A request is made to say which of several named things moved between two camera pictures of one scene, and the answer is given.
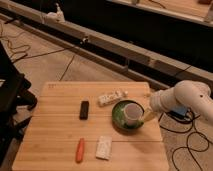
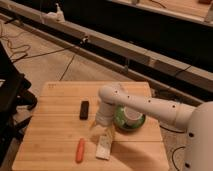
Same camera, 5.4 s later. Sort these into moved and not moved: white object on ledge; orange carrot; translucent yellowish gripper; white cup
Moved: translucent yellowish gripper
Not moved: white cup; orange carrot; white object on ledge
